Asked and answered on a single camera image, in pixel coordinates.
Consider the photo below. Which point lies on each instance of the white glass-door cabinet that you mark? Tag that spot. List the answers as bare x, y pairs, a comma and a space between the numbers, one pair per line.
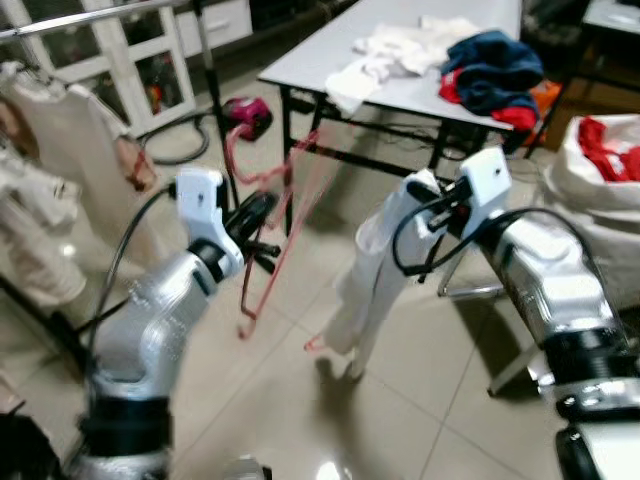
110, 60

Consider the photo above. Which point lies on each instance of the small white table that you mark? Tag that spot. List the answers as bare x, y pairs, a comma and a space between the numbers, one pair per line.
615, 12

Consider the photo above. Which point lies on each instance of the chrome and black clothes rack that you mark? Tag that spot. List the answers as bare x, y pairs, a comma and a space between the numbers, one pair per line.
217, 120

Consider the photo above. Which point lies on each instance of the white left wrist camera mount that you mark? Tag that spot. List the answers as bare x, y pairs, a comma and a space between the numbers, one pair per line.
200, 210

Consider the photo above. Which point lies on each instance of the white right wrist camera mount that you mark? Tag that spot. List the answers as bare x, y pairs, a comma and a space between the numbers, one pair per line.
485, 180

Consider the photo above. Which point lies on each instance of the cream shirt plaid trim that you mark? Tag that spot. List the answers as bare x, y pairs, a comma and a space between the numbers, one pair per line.
75, 150

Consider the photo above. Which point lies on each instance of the blue jeans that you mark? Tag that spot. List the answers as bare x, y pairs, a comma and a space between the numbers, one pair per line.
495, 65

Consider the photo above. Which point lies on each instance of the red garment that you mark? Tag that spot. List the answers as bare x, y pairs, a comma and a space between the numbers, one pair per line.
515, 118

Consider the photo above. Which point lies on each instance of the white table black legs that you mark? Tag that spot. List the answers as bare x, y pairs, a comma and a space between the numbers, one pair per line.
330, 60

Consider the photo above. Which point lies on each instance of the white drawer unit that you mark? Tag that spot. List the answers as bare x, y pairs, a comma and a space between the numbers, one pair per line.
215, 20

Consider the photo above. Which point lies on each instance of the white laundry bag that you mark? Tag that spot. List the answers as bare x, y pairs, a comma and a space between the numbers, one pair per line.
590, 210

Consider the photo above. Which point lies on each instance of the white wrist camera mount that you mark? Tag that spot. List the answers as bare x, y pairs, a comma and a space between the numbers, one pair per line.
485, 180
200, 210

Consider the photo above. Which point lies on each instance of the red clothes pile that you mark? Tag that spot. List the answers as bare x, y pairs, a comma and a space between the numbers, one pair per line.
605, 150

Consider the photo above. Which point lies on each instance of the orange bag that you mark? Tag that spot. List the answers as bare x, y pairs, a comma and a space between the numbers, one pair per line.
548, 100

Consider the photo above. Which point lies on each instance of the white collared shirt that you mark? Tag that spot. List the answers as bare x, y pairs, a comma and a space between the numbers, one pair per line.
30, 240

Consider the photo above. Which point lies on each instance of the black bag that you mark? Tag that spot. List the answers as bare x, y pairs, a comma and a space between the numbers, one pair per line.
25, 450

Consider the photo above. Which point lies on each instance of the magenta vacuum cleaner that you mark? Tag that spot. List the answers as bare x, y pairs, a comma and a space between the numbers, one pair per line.
250, 115

